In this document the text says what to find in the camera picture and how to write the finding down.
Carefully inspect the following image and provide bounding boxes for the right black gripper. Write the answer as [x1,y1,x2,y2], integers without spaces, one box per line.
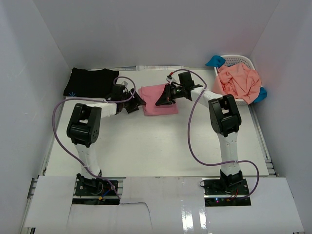
[156,83,185,106]

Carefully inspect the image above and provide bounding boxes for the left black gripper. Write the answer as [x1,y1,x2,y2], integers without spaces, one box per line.
[121,88,146,114]

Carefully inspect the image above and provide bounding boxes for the pink t shirt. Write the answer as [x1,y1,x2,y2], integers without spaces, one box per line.
[138,83,179,117]

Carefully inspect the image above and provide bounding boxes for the black t shirt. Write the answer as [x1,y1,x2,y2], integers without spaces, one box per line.
[63,68,119,98]

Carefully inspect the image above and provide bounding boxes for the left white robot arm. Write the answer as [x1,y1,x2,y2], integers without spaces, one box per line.
[66,84,146,195]

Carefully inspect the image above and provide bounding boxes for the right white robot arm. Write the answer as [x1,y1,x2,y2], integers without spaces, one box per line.
[156,69,243,195]

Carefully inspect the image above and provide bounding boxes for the white paper sheets at back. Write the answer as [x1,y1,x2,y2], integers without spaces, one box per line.
[111,65,184,71]

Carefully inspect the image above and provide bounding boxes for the blue t shirt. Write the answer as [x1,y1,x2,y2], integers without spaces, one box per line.
[205,55,268,104]

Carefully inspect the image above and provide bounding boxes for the salmon orange t shirt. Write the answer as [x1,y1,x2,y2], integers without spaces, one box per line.
[212,63,262,104]

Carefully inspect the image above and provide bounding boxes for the white perforated laundry basket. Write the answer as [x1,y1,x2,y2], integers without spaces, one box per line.
[214,55,255,106]

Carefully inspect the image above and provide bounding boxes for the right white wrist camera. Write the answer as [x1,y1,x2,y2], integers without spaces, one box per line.
[166,75,176,84]

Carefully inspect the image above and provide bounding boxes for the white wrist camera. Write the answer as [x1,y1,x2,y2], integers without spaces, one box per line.
[166,75,176,84]
[121,81,128,87]

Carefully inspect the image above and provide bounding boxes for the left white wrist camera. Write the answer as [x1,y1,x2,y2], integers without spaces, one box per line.
[121,81,128,87]

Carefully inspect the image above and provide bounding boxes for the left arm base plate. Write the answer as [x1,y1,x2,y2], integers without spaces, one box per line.
[72,174,121,205]

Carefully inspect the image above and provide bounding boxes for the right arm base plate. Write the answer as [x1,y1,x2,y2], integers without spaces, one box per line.
[199,179,251,207]

